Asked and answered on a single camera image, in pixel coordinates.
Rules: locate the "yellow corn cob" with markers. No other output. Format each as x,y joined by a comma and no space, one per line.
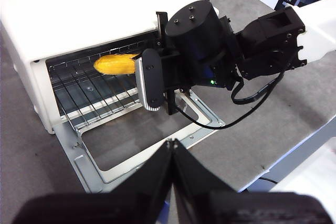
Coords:
113,64

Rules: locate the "white Toshiba toaster oven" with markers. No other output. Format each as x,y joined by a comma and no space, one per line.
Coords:
78,11

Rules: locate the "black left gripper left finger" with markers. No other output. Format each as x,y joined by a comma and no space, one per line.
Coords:
126,208

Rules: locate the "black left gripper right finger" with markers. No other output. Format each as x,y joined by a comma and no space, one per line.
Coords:
236,208

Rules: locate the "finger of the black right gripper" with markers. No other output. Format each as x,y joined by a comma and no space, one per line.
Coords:
137,57

